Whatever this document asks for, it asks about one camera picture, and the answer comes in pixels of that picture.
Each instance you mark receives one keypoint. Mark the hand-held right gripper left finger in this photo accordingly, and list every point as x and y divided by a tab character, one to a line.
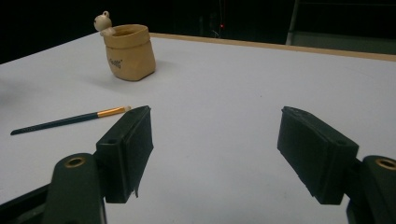
124	155

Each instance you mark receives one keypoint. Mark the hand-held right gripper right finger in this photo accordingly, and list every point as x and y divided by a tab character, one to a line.
317	155

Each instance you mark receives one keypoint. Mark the dark brush with gold ferrule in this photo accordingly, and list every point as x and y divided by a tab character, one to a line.
62	120

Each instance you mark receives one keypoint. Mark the tan pen holder with bear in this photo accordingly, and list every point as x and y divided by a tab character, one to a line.
130	56

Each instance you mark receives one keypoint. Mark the white frame desk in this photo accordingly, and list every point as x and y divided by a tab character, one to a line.
292	25

